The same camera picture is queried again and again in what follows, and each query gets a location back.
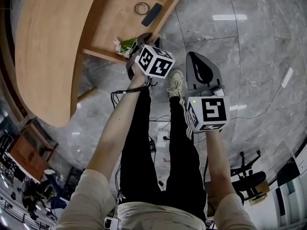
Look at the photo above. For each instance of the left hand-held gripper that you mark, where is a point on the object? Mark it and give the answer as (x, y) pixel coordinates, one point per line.
(156, 66)

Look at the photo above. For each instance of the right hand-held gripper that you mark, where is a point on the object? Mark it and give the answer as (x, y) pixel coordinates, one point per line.
(213, 110)

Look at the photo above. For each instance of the light wooden drawer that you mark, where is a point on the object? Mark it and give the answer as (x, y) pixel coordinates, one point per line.
(115, 20)

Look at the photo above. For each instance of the person's left forearm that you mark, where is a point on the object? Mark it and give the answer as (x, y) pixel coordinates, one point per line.
(115, 128)

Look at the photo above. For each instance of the person's right forearm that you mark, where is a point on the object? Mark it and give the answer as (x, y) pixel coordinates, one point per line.
(218, 164)

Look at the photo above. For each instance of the light wooden coffee table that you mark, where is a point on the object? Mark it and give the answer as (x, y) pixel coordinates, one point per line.
(48, 44)

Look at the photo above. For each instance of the green snack packet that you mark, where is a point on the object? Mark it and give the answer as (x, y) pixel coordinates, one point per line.
(124, 47)

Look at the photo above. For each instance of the dark rectangular case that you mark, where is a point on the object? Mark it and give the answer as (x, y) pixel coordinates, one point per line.
(151, 14)

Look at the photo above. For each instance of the person's white sneaker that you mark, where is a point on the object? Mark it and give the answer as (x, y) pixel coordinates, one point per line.
(176, 80)

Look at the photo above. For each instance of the long white power strip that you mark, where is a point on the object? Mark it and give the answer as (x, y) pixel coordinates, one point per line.
(287, 77)

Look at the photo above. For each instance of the person's black trousers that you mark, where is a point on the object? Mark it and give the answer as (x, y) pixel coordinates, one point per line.
(136, 152)

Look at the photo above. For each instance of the black office chair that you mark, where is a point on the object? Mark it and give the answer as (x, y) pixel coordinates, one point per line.
(249, 178)

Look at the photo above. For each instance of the cardboard box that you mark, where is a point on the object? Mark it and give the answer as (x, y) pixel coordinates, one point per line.
(259, 193)

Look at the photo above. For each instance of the white cabinet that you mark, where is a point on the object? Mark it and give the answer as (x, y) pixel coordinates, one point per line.
(292, 188)

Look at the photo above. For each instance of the person's white shirt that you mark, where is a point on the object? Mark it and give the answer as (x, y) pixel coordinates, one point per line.
(91, 200)

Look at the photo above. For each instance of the brown wooden cabinet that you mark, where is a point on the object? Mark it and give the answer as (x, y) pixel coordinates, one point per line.
(26, 154)

